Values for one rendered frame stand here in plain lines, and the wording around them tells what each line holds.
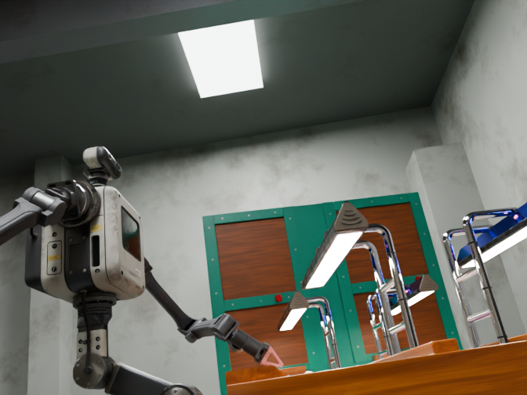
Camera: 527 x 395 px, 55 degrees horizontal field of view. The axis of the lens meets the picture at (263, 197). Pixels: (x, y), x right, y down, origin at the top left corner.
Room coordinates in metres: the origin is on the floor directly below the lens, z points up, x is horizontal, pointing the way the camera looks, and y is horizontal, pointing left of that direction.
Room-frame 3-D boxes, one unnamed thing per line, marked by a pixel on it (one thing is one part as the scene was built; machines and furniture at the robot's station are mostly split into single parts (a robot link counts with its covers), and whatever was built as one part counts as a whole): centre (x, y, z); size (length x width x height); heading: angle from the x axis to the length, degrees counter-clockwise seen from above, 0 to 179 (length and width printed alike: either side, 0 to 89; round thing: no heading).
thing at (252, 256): (3.17, -0.26, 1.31); 1.36 x 0.55 x 0.95; 97
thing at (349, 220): (1.43, -0.16, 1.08); 0.62 x 0.08 x 0.07; 7
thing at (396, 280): (1.44, -0.24, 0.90); 0.20 x 0.19 x 0.45; 7
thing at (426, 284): (2.46, -0.60, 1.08); 0.62 x 0.08 x 0.07; 7
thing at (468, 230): (1.48, -0.63, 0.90); 0.20 x 0.19 x 0.45; 7
